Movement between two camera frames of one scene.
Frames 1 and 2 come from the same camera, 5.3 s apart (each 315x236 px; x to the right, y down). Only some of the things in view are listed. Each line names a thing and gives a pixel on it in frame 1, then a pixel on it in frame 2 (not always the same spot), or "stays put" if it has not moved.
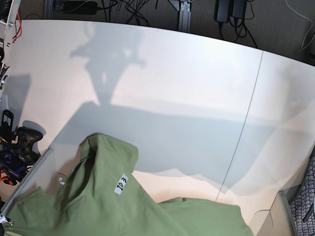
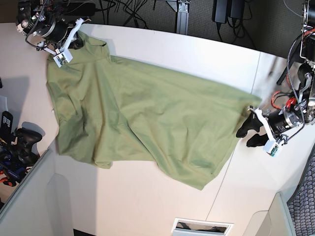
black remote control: x=7 y=122 stays put
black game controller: x=24 y=148 stays put
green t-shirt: x=102 y=196 → x=108 y=110
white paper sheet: x=4 y=104 stays put
